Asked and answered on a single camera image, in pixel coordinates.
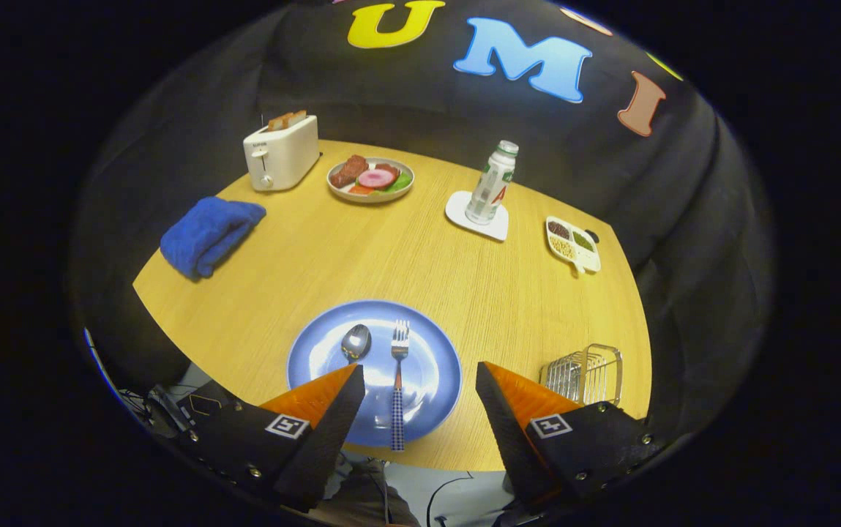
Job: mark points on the blue round plate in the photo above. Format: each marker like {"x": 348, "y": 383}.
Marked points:
{"x": 431, "y": 366}

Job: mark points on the white square coaster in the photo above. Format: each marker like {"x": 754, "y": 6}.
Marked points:
{"x": 495, "y": 229}

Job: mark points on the grey plate of food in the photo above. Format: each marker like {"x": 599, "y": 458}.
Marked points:
{"x": 370, "y": 179}

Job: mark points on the blue folded towel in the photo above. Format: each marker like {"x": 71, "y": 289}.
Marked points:
{"x": 204, "y": 234}

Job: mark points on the brown toast slice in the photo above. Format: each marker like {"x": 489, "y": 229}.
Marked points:
{"x": 297, "y": 117}
{"x": 279, "y": 122}

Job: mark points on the white toaster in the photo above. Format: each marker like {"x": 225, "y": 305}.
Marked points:
{"x": 285, "y": 157}

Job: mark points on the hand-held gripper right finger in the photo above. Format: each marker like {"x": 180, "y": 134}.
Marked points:
{"x": 508, "y": 439}

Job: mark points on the white bottle with green label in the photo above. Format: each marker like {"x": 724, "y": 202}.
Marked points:
{"x": 490, "y": 187}

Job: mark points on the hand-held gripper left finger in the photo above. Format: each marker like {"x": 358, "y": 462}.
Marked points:
{"x": 325, "y": 446}

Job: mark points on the person's trousered leg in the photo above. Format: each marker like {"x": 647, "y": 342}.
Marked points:
{"x": 361, "y": 501}

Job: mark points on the white divided tray of beans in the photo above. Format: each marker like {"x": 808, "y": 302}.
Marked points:
{"x": 572, "y": 244}

